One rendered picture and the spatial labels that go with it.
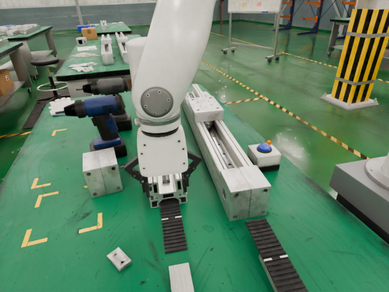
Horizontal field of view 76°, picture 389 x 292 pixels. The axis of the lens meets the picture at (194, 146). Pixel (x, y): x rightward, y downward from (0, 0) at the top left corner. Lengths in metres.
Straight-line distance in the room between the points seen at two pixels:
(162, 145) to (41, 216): 0.42
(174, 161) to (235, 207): 0.20
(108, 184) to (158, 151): 0.30
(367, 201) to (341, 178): 0.08
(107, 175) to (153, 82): 0.44
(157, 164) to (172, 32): 0.26
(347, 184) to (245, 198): 0.29
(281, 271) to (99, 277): 0.36
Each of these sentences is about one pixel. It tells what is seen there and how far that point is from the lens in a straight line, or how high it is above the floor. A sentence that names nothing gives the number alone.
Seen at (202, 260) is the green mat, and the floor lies 0.78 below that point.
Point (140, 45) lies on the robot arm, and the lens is 0.43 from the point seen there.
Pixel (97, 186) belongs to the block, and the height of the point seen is 0.81.
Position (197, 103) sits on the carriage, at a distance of 1.00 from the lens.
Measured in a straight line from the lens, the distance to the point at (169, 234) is 0.63.
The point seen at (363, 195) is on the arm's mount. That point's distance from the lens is 0.76.
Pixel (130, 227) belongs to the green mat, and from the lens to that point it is 0.67.
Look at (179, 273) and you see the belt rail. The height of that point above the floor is 0.81.
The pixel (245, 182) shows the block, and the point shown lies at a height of 0.87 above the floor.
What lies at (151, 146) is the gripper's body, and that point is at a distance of 0.49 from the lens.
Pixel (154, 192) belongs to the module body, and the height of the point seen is 0.83.
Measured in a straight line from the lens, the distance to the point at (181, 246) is 0.61.
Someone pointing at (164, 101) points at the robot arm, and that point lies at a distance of 0.36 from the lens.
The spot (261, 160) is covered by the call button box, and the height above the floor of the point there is 0.83.
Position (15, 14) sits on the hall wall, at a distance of 16.01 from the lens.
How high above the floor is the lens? 1.26
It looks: 30 degrees down
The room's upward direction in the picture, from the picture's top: 2 degrees counter-clockwise
